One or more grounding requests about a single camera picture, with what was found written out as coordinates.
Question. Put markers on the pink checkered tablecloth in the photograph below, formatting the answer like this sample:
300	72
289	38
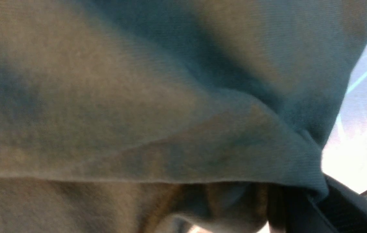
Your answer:
345	155

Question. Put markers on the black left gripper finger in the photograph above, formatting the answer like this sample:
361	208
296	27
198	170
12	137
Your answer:
295	210

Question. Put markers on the dark gray long-sleeve shirt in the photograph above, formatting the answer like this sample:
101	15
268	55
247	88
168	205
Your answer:
151	116

